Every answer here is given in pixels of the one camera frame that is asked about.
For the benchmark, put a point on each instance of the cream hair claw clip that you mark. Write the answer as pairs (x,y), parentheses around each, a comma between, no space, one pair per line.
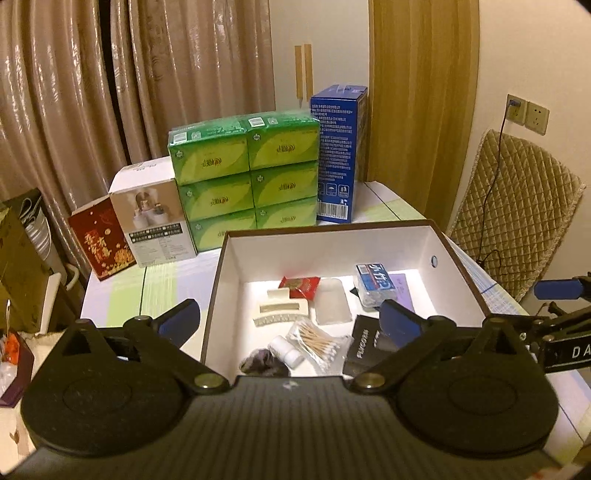
(279,295)

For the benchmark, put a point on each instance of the red gift box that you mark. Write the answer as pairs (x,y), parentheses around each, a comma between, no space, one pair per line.
(101,240)

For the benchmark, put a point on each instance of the purple flat pack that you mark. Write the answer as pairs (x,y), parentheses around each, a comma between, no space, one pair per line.
(401,286)

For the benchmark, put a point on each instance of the dark velvet scrunchie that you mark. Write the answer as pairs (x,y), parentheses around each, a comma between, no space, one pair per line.
(263,362)

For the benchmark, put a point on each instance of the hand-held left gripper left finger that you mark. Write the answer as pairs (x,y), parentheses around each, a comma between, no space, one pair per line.
(180,321)

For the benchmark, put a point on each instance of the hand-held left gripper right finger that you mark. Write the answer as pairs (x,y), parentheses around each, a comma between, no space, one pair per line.
(399,321)

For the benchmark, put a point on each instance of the beige curtain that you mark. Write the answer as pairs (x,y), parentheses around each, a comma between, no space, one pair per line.
(115,92)

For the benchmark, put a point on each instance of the blue milk carton case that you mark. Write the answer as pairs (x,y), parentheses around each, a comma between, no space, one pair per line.
(337,161)

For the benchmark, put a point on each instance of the translucent plastic cup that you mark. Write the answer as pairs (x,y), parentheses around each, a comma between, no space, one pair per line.
(332,304)

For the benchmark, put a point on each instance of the beige wall socket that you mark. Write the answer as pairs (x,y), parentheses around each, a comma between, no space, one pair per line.
(537,118)
(515,110)

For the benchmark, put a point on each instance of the red snack packet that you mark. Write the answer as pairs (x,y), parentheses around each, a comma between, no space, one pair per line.
(300,286)

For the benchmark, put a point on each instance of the brown cardboard carton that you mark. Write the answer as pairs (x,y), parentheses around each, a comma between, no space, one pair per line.
(11,267)

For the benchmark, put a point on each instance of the green tissue pack bundle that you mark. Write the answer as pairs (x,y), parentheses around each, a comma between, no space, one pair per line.
(240,184)

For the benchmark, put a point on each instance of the dark purple tray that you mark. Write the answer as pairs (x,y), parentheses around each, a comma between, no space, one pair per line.
(21,374)

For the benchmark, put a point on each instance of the small white bottle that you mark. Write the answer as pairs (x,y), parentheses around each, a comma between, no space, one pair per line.
(286,353)

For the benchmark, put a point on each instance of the quilted chair cover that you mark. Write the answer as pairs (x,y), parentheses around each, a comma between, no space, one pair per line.
(517,207)

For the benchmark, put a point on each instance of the stack of white bowls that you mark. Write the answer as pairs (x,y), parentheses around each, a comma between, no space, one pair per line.
(41,230)

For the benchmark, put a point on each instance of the black product box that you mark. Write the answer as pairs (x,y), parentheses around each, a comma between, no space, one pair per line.
(364,346)

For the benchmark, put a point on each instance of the wooden cabinet door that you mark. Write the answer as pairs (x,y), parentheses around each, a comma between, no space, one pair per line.
(425,101)

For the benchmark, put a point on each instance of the brown cardboard box white inside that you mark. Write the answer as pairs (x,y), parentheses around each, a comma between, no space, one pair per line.
(323,249)

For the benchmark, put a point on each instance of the blue pocket tissue packet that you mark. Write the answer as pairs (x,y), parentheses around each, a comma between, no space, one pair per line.
(376,281)

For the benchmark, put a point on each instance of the bag of cotton swabs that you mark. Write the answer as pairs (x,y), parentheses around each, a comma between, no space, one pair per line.
(318,346)

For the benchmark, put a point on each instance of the white product box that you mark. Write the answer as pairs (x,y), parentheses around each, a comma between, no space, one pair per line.
(152,221)

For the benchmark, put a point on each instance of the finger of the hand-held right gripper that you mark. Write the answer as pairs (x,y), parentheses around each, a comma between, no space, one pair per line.
(558,288)
(554,323)

